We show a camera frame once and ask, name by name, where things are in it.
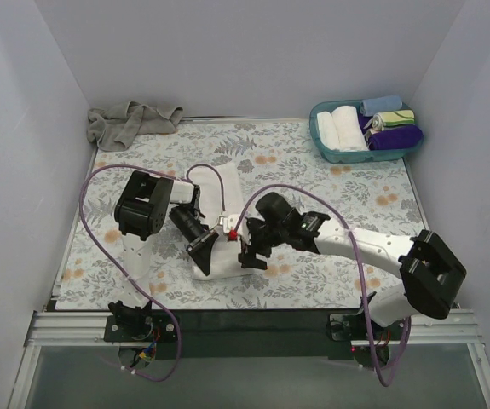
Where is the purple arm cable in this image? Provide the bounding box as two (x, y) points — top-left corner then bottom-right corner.
(233, 185), (412, 388)
(80, 164), (228, 383)

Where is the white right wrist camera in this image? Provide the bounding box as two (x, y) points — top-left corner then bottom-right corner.
(226, 228), (246, 243)

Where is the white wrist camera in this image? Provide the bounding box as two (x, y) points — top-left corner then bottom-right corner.
(212, 213), (243, 234)
(226, 228), (246, 243)

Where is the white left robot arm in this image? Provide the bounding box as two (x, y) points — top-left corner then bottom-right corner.
(114, 170), (218, 282)

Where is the rolled light blue towel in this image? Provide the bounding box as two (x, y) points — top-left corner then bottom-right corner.
(359, 95), (403, 117)

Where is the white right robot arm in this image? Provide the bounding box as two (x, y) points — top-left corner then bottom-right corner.
(228, 192), (466, 339)

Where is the rolled purple towel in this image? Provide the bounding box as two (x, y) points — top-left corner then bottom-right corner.
(359, 117), (424, 151)

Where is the rolled green striped towel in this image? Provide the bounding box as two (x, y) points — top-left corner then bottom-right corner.
(366, 109), (415, 131)

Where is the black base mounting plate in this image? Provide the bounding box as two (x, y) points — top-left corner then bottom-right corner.
(103, 309), (410, 361)

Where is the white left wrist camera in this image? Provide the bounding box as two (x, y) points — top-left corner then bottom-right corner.
(212, 213), (243, 234)

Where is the floral patterned table mat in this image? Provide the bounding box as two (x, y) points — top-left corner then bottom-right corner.
(55, 121), (424, 310)

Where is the teal plastic basket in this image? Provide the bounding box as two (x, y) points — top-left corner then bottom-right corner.
(309, 100), (424, 164)

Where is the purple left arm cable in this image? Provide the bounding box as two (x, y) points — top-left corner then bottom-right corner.
(80, 164), (228, 383)

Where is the crumpled grey towel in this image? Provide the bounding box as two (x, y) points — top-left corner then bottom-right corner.
(86, 101), (183, 152)

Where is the white towel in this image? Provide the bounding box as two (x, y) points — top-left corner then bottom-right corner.
(316, 111), (341, 151)
(186, 162), (255, 281)
(331, 106), (367, 152)

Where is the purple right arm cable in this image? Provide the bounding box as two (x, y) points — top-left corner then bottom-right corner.
(233, 185), (412, 388)

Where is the aluminium frame rail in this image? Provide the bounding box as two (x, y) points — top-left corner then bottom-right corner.
(9, 309), (490, 408)

